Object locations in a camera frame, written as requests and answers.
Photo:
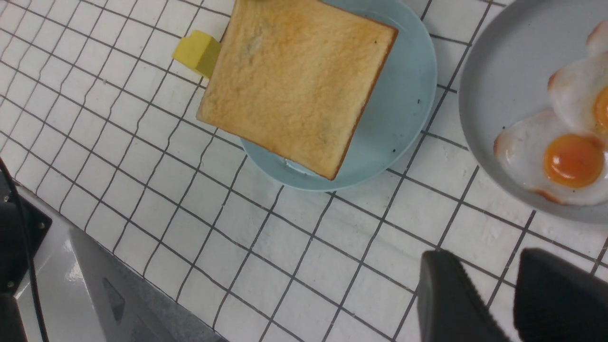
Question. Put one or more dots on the grey egg plate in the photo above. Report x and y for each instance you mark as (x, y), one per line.
(505, 79)

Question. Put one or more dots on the yellow cube block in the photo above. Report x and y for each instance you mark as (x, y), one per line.
(199, 52)

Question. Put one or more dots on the toast slice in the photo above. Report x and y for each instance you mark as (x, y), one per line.
(294, 77)

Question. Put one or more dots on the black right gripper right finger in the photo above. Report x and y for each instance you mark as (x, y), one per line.
(556, 301)

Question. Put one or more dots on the fried egg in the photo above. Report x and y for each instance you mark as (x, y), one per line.
(578, 95)
(541, 155)

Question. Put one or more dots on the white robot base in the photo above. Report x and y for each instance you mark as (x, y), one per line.
(89, 295)

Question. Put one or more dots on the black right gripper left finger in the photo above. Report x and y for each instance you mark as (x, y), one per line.
(450, 309)

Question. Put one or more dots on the light blue plate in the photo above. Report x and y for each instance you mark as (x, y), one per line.
(399, 107)

